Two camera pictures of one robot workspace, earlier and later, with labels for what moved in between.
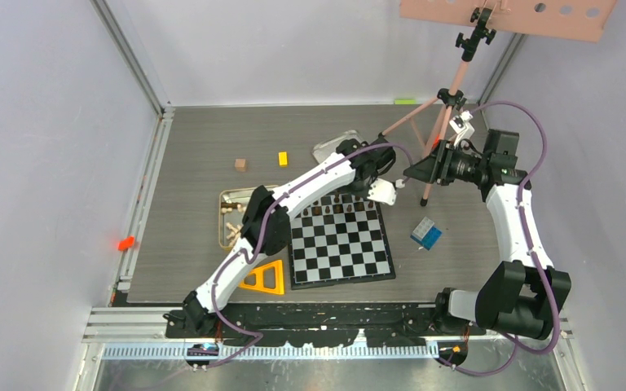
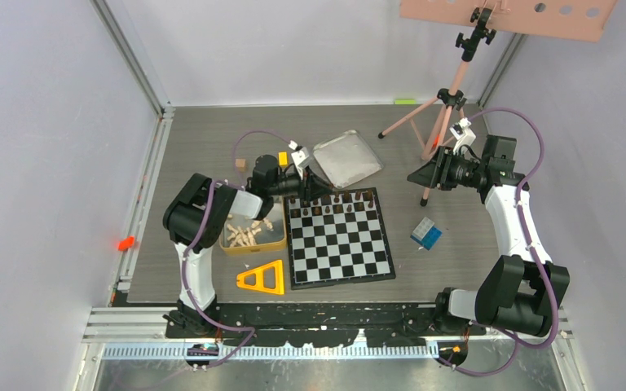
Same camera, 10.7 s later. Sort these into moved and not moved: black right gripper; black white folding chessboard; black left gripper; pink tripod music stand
Moved: black left gripper
Not moved: black right gripper; black white folding chessboard; pink tripod music stand
